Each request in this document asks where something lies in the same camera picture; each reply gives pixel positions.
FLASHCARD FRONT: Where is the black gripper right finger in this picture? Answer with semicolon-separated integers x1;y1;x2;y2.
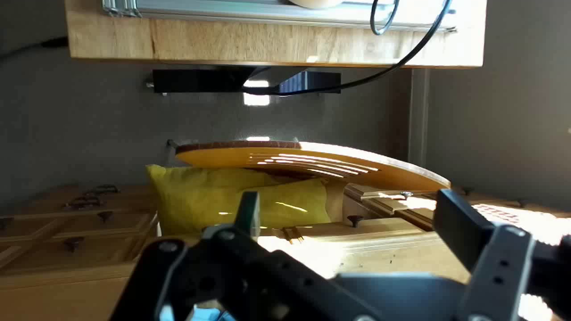
434;188;571;321

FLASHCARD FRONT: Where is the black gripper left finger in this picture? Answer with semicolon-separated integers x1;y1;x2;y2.
111;190;383;321

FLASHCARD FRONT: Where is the yellow seat cushion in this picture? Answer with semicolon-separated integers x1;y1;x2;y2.
147;163;331;235

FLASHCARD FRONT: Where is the black device under table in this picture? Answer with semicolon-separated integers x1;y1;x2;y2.
147;65;342;94

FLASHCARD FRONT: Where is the wooden side table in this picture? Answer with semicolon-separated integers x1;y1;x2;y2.
63;0;490;69

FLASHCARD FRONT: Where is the black cable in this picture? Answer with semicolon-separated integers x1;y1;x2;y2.
242;0;454;96

